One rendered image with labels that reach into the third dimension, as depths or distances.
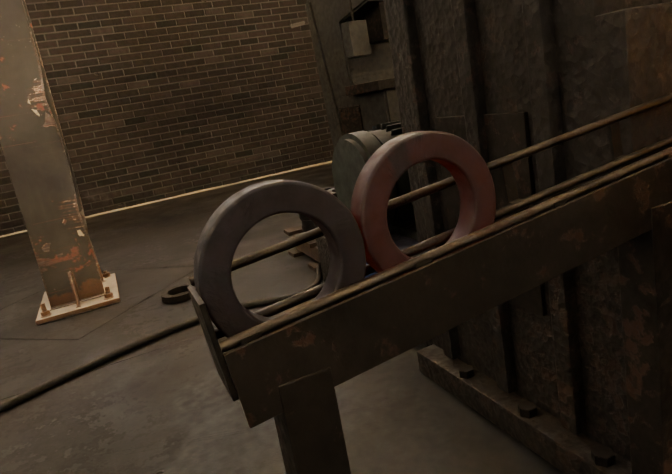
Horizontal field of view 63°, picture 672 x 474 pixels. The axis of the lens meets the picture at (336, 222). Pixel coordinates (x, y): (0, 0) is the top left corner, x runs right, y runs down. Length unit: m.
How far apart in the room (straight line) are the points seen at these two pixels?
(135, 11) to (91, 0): 0.44
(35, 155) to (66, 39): 3.73
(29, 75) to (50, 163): 0.42
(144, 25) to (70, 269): 4.10
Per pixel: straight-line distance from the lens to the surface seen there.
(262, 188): 0.56
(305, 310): 0.58
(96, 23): 6.72
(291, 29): 7.13
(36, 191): 3.07
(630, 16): 0.98
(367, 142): 1.96
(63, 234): 3.09
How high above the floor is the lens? 0.82
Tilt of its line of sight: 13 degrees down
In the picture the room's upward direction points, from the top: 10 degrees counter-clockwise
